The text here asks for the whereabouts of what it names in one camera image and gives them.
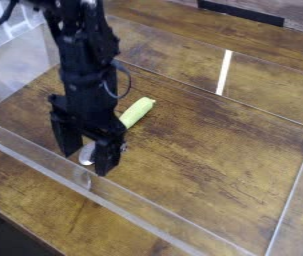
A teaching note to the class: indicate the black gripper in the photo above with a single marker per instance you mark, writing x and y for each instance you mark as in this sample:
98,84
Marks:
85,112

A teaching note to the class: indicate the green handled metal spoon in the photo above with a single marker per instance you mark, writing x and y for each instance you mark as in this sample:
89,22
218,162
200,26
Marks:
129,118

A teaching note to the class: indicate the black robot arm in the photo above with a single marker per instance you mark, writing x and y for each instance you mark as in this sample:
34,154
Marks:
83,36

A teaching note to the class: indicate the black bar on table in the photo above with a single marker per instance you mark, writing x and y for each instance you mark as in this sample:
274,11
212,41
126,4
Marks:
241,13

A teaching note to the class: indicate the clear acrylic tray enclosure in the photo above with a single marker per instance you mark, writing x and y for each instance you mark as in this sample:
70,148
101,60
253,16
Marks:
209,184

